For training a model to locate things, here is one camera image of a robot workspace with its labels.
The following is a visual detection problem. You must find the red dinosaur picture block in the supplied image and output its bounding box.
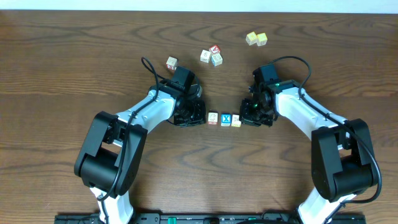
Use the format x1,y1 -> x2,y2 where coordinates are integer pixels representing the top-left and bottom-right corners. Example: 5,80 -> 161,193
208,112 -> 218,125

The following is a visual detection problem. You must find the yellow picture block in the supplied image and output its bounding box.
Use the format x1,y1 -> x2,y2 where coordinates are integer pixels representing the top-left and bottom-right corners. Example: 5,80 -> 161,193
231,114 -> 241,128

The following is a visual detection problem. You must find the blue letter X block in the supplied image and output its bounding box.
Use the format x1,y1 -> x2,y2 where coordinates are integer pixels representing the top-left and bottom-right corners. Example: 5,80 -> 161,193
221,114 -> 232,126

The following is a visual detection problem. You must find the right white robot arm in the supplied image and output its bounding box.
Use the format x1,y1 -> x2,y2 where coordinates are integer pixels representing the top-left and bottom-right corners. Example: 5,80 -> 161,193
240,63 -> 381,223

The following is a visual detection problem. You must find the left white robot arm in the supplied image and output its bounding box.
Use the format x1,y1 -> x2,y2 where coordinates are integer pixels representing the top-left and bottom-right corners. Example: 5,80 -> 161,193
74,67 -> 206,223

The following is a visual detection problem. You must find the red number 3 block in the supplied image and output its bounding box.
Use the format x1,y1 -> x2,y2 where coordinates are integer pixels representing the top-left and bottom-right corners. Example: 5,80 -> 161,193
166,57 -> 178,70

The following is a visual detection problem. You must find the plain insect picture block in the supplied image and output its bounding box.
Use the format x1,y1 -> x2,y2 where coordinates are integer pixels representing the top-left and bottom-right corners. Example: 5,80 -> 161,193
200,50 -> 211,63

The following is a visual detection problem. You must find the blue letter H block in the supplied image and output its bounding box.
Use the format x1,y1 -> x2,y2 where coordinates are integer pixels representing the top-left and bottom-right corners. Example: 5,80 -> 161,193
211,53 -> 223,67

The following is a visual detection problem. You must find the red letter A block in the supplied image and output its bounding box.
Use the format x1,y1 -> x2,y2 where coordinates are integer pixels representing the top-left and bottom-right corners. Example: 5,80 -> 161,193
209,45 -> 221,54

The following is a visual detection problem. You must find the yellow block right of pair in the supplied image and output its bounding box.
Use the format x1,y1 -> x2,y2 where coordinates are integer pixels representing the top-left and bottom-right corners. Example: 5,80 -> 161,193
256,32 -> 268,47

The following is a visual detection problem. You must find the yellow block of pair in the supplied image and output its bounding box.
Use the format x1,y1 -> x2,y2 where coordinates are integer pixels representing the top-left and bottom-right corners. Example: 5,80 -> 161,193
256,32 -> 268,47
246,32 -> 258,45

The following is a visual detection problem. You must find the yellow block left of pair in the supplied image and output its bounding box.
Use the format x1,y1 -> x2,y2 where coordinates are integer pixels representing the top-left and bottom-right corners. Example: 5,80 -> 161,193
246,32 -> 258,45

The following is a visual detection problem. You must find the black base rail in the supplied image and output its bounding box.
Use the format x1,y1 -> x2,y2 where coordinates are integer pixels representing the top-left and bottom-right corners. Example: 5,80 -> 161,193
54,210 -> 366,224

